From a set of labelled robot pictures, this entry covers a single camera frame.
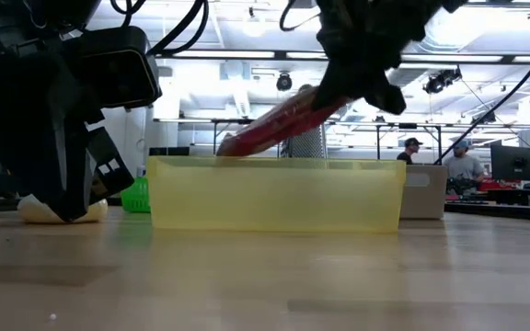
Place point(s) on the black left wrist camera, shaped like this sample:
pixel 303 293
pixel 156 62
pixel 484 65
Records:
pixel 118 69

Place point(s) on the white donut with sprinkles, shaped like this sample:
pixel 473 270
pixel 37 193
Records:
pixel 32 212

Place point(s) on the black flat case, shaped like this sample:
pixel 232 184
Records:
pixel 168 151

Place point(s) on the black ceiling spotlight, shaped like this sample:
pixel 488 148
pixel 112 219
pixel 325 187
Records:
pixel 284 82
pixel 440 82
pixel 488 117

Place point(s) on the green plastic mesh basket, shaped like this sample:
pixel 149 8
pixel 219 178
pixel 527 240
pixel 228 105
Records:
pixel 138 197

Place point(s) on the red popcorn packet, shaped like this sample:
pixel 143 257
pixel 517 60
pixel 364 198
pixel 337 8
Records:
pixel 274 126

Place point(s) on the grey plastic bin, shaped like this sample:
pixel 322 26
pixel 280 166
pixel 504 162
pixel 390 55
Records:
pixel 426 197

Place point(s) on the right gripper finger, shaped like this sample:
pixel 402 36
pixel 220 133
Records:
pixel 389 101
pixel 331 89

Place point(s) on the black desktop monitor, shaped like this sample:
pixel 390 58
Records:
pixel 513 163

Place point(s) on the red crate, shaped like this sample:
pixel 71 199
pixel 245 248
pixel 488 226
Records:
pixel 499 186

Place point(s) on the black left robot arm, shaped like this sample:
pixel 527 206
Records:
pixel 62 14

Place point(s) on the person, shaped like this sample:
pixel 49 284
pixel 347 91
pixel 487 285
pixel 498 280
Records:
pixel 463 165
pixel 405 156

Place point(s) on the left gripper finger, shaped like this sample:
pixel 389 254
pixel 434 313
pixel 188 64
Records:
pixel 58 174
pixel 120 181

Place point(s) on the yellow translucent plastic bin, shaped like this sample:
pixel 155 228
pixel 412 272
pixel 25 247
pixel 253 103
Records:
pixel 269 197

